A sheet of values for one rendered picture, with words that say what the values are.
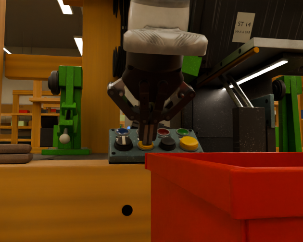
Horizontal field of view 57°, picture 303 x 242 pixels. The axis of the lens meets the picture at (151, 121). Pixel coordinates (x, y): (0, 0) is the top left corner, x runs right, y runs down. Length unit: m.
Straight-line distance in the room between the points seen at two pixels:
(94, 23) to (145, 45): 0.83
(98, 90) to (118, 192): 0.66
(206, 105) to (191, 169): 0.73
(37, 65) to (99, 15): 0.31
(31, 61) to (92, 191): 0.84
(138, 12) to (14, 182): 0.28
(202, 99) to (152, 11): 0.57
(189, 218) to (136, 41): 0.19
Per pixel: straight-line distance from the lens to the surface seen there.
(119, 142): 0.43
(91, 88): 1.04
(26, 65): 1.19
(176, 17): 0.34
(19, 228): 0.45
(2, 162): 0.47
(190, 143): 0.44
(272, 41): 0.60
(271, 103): 0.67
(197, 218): 0.16
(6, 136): 10.80
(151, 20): 0.33
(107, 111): 1.03
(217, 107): 0.89
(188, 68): 0.71
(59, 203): 0.43
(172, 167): 0.20
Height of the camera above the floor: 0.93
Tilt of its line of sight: 5 degrees up
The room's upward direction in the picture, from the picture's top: straight up
